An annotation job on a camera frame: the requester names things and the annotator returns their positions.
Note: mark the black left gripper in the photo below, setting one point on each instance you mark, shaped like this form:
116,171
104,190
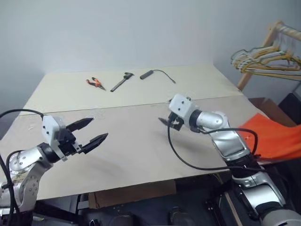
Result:
68,143

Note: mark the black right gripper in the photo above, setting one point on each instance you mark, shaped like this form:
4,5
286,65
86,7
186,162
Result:
177,121

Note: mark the orange shorts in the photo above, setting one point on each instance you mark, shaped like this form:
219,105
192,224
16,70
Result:
270,136

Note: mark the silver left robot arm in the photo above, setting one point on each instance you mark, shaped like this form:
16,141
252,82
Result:
28,162

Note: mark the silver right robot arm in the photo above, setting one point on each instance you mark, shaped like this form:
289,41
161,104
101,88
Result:
230,146

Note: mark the black caliper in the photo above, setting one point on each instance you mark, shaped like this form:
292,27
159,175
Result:
120,83

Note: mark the wooden clothes rack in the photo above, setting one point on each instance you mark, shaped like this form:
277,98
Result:
244,80

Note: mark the brown cardboard box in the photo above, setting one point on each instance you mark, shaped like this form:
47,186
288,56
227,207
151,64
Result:
270,106

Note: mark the wooden slat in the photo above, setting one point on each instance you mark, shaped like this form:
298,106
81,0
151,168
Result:
231,207

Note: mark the black case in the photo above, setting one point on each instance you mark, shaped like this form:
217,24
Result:
291,103

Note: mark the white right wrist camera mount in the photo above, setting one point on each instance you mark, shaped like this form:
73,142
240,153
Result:
181,103

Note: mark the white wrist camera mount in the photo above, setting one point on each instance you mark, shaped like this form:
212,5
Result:
50,127
181,103

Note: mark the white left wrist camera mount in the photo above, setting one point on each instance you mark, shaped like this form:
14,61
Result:
50,127

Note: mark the black metal table frame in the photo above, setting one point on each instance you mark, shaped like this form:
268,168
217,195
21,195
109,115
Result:
216,204

